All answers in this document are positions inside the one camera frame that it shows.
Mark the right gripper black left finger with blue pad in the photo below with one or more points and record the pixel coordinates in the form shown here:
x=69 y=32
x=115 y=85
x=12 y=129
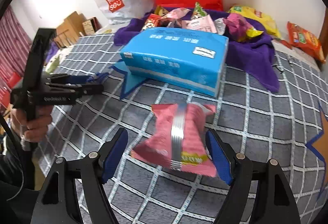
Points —
x=57 y=200

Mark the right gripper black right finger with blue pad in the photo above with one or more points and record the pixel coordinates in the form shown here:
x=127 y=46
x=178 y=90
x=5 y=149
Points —
x=274 y=201

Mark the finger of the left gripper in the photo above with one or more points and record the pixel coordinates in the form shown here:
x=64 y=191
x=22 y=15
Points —
x=68 y=79
x=89 y=89

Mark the pink red snack bag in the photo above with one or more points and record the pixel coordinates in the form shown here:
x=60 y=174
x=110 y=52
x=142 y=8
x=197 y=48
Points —
x=178 y=142

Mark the green snack bag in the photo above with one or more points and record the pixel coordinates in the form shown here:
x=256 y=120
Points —
x=198 y=12

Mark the pink and yellow snack bag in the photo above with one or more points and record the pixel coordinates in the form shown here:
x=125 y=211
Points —
x=238 y=28

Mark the person's left hand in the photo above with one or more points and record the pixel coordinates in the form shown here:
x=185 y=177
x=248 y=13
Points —
x=35 y=130

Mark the small patterned box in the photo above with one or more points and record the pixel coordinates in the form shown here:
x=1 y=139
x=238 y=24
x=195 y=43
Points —
x=91 y=26

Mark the wooden chair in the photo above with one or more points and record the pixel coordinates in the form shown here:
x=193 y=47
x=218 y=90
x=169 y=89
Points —
x=69 y=32

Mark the yellow snack packet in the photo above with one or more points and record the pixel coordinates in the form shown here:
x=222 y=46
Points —
x=154 y=20

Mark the blue tissue pack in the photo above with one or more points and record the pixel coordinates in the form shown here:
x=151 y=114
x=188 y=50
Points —
x=186 y=58

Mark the pale pink snack packet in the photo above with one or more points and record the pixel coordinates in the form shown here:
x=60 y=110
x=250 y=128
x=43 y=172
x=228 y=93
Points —
x=204 y=23

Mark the purple towel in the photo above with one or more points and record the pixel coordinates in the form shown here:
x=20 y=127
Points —
x=255 y=56

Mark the orange chips bag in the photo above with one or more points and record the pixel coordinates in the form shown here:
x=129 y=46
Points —
x=306 y=41

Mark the yellow chips bag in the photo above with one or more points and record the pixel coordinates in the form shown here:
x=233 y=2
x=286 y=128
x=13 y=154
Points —
x=266 y=20

